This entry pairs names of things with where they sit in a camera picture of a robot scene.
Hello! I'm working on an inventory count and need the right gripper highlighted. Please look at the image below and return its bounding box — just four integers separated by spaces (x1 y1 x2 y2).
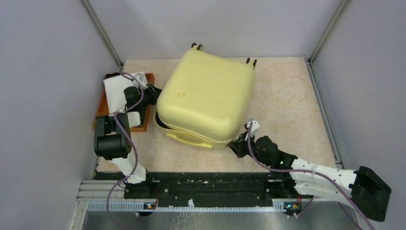
227 130 271 166

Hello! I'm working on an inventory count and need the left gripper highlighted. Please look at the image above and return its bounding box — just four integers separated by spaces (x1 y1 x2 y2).
139 83 170 109

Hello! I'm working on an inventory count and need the yellow hard-shell suitcase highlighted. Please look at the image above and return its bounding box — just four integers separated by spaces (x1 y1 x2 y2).
154 43 257 149

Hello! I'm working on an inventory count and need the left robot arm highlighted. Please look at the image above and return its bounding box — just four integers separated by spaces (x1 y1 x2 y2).
94 84 162 198

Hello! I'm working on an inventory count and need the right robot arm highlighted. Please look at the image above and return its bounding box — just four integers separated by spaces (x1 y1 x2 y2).
228 133 392 222

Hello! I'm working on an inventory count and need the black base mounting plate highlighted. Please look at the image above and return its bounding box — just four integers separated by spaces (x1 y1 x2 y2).
93 171 346 217

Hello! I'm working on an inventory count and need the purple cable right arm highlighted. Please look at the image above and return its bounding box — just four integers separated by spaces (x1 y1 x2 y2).
247 122 378 230

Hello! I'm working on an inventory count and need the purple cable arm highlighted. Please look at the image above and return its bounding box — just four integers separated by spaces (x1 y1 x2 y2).
106 71 145 229
247 122 378 230

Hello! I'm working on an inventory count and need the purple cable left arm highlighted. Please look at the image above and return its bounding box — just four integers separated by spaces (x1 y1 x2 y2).
106 71 145 229

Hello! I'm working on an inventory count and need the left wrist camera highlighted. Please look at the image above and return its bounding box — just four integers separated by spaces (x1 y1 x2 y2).
135 73 148 90

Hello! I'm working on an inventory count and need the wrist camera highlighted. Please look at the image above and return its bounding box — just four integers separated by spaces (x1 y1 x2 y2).
245 118 260 138
135 73 148 90

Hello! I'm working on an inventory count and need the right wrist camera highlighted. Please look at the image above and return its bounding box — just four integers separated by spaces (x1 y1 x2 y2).
245 118 260 138

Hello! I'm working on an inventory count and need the left corner aluminium post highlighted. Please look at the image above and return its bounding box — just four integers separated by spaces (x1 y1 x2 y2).
80 0 124 70

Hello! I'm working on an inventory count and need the corner aluminium post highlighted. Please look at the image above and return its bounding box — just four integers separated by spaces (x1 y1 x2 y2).
80 0 124 70
308 0 351 65

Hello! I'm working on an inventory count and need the right corner aluminium post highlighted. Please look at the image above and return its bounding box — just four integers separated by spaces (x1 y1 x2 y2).
308 0 351 65

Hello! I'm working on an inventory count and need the aluminium rail frame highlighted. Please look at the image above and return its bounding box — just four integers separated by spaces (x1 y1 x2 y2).
67 57 378 230

